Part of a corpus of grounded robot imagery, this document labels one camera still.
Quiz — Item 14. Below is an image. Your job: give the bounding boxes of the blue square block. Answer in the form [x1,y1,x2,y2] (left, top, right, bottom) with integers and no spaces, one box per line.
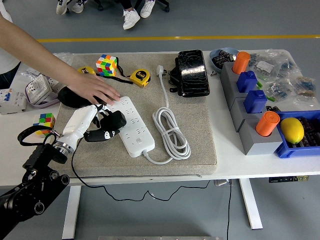
[236,70,259,94]
[243,89,268,115]

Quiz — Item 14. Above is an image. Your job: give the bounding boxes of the black cloth pouch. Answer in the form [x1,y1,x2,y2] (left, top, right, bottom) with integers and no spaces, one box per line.
[57,86,101,110]

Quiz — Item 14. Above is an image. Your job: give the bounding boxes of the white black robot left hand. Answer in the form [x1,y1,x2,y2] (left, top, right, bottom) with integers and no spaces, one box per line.
[60,104,122,149]

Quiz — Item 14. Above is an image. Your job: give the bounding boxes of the large colourful puzzle cube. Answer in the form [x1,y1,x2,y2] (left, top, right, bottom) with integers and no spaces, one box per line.
[95,53,118,77]

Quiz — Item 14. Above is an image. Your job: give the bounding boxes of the seated person's leg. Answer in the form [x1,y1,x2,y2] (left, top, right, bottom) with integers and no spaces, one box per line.
[119,0,137,13]

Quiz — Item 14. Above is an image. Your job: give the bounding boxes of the small colourful puzzle cube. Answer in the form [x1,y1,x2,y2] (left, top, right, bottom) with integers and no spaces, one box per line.
[32,112,56,138]

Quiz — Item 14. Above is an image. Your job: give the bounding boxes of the clear bag blue parts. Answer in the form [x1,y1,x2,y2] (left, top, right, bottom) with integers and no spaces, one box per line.
[264,76,295,102]
[277,49,301,76]
[291,73,318,98]

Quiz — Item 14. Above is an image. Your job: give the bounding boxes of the yellow tape measure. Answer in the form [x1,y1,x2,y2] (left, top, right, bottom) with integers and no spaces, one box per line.
[76,65,97,76]

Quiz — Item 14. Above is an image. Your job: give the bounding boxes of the metal table bracket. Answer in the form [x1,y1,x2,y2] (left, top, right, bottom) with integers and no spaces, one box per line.
[213,179,234,187]

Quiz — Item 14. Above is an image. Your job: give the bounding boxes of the white table leg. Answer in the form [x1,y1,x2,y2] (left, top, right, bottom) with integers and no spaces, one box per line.
[237,178,264,230]
[61,185,82,240]

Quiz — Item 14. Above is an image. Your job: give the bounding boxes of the glossy black case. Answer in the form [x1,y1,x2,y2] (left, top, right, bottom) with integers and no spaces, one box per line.
[177,49,211,98]

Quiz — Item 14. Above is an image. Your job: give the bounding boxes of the thin black adapter cord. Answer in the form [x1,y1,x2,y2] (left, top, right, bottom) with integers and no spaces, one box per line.
[70,138,211,202]

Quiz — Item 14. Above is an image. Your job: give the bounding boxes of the black chair base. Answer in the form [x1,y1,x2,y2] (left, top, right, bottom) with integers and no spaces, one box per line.
[152,0,171,13]
[89,0,105,11]

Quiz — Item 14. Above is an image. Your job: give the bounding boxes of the yellow tape measure 5m print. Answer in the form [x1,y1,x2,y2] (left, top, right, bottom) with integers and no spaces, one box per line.
[129,69,152,88]

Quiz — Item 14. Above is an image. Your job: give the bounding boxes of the person's hand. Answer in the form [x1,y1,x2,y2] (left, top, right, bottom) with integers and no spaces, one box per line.
[66,73,122,106]

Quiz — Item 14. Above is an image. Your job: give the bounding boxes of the purple tray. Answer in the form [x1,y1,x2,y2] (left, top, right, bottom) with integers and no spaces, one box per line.
[24,79,61,109]

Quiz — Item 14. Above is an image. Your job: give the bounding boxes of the person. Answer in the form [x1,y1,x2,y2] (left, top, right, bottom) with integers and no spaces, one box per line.
[0,9,23,86]

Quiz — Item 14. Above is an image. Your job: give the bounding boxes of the grey-brown mat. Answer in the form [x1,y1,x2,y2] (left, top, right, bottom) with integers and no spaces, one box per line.
[53,51,218,180]

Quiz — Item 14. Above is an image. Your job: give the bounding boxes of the black parts in bin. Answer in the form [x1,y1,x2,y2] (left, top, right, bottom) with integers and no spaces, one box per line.
[291,116,320,148]

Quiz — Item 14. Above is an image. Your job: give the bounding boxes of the light blue bowl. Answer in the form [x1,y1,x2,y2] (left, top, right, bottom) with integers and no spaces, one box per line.
[208,47,240,75]

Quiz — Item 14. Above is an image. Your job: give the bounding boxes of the small white wall socket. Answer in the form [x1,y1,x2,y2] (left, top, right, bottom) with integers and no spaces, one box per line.
[46,76,63,92]

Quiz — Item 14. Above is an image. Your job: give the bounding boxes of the white circuit breaker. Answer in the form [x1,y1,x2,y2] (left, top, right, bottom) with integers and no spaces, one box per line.
[0,87,28,116]

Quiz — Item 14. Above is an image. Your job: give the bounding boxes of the white power strip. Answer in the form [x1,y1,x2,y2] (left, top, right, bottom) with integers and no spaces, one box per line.
[106,95,156,158]

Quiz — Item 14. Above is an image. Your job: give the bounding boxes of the white power strip cable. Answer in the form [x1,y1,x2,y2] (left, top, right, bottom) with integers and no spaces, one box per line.
[141,64,192,165]

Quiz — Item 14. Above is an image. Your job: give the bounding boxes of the black parts in bowl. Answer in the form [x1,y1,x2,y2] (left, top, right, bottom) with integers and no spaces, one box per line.
[212,49,238,71]

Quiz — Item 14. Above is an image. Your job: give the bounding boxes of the black table control panel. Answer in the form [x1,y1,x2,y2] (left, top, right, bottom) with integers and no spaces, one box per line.
[268,175,310,184]

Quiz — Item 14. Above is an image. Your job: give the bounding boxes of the grey socket block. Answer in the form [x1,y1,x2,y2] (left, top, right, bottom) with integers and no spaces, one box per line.
[227,83,261,113]
[238,117,285,156]
[219,61,251,97]
[229,96,268,133]

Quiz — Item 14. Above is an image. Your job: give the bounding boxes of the clear bag metal parts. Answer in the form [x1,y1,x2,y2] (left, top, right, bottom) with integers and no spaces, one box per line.
[21,52,75,78]

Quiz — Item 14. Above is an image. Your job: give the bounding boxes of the black wrist strap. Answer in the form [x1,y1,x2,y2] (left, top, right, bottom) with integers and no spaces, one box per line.
[111,56,134,85]

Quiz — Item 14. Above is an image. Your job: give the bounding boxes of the hanging black cable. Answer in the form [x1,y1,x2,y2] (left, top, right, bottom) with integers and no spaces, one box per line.
[226,179,233,240]

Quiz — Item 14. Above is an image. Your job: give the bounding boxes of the orange cylinder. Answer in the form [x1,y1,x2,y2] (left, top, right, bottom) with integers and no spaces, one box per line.
[232,51,251,75]
[255,111,281,138]

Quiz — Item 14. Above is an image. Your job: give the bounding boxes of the yellow lemon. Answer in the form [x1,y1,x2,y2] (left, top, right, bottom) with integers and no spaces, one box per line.
[279,117,305,145]

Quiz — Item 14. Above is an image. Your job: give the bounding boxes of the blue plastic bin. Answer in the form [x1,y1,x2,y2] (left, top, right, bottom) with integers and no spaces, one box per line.
[273,109,320,160]

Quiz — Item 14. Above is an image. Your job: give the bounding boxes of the large white wall socket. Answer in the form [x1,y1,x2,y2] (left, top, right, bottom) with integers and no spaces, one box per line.
[24,74,54,104]

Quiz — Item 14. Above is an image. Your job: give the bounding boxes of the clear bag white label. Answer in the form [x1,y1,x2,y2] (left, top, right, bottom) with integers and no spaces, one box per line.
[251,51,283,78]

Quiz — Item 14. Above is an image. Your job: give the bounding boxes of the white grey sneaker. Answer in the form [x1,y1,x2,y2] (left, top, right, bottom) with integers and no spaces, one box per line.
[56,0,69,15]
[71,0,88,14]

